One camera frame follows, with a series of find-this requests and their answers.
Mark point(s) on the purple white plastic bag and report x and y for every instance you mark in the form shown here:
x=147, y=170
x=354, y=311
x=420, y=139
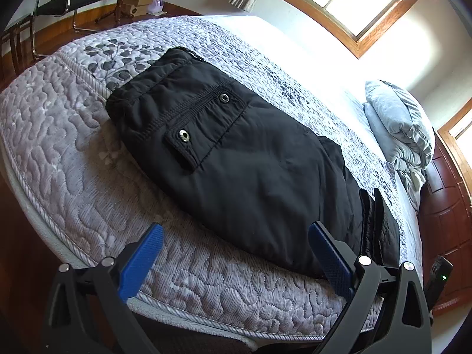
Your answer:
x=156, y=8

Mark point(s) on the grey quilted bed mattress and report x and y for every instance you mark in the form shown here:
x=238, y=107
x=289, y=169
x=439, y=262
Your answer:
x=86, y=197

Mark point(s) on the stacked cardboard boxes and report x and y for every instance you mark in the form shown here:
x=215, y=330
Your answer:
x=135, y=8

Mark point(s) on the brown wooden headboard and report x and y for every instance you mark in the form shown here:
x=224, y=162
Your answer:
x=444, y=222

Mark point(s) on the folded grey blue comforter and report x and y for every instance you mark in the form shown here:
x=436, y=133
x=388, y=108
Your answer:
x=402, y=130

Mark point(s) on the black pants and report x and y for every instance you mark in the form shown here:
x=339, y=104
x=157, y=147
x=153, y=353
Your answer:
x=245, y=170

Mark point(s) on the small wooden framed window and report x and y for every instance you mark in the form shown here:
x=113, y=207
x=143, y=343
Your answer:
x=456, y=133

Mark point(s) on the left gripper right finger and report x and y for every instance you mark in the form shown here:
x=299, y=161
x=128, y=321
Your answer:
x=385, y=309

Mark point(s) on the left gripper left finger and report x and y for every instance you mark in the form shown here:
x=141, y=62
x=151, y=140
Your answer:
x=69, y=327

